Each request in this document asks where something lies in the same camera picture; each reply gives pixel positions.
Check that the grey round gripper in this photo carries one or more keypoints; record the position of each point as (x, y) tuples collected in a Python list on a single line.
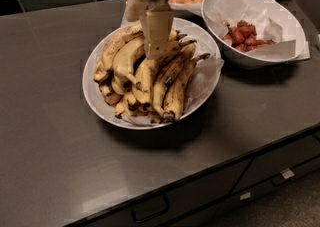
[(158, 22)]

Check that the brown-spotted banana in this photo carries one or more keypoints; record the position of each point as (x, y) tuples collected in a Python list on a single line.
[(168, 75), (174, 99)]

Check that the spotted banana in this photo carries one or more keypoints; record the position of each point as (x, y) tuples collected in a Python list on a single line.
[(117, 41), (149, 68)]

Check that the top spotted banana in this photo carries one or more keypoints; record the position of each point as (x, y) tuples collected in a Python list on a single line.
[(117, 41)]

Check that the lower bananas in bowl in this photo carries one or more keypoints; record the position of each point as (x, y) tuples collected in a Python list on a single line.
[(113, 94)]

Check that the white banana bowl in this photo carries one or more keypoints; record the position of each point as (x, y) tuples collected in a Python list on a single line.
[(100, 101)]

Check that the white strawberry bowl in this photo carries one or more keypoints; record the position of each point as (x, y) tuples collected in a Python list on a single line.
[(216, 11)]

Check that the red strawberries pile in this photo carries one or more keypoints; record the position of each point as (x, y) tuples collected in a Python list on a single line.
[(243, 37)]

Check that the white paper under strawberries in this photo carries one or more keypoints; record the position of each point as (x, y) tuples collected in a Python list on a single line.
[(253, 7)]

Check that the white label lower drawer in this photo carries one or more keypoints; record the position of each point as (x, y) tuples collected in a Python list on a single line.
[(245, 196)]

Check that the white label on drawer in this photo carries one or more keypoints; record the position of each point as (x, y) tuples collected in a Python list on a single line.
[(287, 174)]

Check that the left black drawer handle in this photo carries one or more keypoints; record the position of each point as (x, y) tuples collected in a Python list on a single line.
[(149, 209)]

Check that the black drawer handle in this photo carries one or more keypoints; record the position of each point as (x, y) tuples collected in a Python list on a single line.
[(149, 209), (278, 180)]

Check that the right black drawer handle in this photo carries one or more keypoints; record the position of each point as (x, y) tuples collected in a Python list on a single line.
[(278, 180)]

